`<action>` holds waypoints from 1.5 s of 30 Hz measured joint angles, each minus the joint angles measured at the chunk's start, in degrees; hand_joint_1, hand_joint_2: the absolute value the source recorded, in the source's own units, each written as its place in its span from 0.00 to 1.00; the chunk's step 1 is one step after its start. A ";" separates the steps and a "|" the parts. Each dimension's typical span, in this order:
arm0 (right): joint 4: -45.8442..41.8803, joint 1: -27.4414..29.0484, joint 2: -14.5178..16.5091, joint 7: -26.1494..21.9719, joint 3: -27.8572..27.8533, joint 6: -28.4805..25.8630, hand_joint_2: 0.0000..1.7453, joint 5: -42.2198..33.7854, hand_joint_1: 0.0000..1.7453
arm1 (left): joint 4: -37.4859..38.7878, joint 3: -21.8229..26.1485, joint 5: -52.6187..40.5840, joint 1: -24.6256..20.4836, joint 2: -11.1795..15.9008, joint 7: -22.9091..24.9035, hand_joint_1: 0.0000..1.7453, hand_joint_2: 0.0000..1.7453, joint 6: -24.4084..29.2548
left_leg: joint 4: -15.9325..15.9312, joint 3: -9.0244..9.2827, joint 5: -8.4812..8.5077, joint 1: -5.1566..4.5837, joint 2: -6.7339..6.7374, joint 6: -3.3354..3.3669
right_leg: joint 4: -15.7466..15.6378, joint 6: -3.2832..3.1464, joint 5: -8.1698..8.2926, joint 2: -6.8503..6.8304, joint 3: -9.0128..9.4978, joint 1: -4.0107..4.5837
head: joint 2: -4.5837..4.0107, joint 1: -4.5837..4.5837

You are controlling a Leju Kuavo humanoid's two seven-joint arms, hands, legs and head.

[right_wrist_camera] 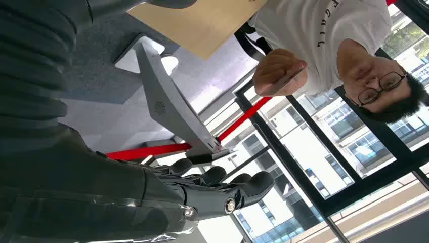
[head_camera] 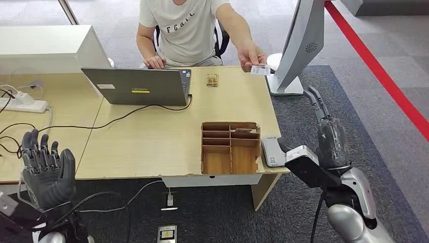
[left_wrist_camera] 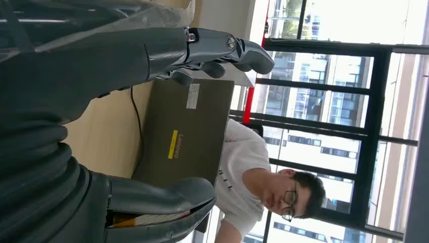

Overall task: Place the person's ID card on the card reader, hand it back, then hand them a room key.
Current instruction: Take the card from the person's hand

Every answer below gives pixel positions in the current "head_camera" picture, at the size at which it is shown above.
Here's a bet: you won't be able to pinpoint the person's left hand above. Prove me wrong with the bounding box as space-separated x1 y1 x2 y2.
237 42 268 73

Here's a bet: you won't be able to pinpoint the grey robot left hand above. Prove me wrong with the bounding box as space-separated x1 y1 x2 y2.
20 129 77 211

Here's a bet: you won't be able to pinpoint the person's right hand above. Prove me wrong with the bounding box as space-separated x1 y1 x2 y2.
144 55 167 70

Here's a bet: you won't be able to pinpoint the white ID card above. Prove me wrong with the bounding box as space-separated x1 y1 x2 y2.
250 64 271 76

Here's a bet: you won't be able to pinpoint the wooden compartment organizer box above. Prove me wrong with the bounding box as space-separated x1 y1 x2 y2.
201 121 262 176

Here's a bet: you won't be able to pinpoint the person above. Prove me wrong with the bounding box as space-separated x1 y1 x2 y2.
136 0 268 73

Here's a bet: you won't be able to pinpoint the grey card reader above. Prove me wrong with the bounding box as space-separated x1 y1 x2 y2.
261 136 287 168

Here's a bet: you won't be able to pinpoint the grey laptop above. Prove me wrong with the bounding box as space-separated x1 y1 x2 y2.
81 67 192 107

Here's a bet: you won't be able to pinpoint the silver monitor with stand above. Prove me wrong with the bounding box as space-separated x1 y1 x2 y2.
266 0 326 96

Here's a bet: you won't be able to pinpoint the light wooden desk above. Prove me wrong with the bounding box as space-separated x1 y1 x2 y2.
0 72 105 185
75 65 290 212

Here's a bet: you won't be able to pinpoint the white power strip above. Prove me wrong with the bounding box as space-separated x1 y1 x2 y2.
0 91 50 114

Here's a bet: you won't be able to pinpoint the metal pole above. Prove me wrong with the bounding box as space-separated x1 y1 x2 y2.
57 0 80 26

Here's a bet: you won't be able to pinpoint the white cabinet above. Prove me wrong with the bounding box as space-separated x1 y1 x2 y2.
0 24 111 74

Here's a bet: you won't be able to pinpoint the white floor plug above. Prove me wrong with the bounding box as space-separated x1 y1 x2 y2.
160 191 179 211

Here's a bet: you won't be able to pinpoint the silver floor socket box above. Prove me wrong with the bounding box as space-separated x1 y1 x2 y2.
157 224 178 243

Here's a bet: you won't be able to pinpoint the grey platform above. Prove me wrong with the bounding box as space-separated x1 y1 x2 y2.
340 0 429 17

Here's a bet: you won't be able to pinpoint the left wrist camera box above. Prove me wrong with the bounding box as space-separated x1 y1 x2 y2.
0 192 18 217

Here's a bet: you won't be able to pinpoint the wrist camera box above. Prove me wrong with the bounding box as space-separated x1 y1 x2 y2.
0 192 18 217
285 145 342 188

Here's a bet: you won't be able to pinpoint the black laptop power cable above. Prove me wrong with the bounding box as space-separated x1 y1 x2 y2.
33 95 194 134

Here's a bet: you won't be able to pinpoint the grey power strip cable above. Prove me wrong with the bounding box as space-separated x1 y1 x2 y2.
42 105 54 135

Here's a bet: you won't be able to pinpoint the black looped cables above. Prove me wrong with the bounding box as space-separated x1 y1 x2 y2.
0 89 37 159

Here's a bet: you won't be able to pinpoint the white floor cable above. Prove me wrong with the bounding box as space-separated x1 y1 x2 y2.
78 180 171 214

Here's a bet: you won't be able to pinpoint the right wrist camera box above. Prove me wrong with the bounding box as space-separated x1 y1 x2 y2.
285 145 342 188

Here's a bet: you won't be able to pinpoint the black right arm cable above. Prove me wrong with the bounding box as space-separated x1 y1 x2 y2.
310 192 326 243

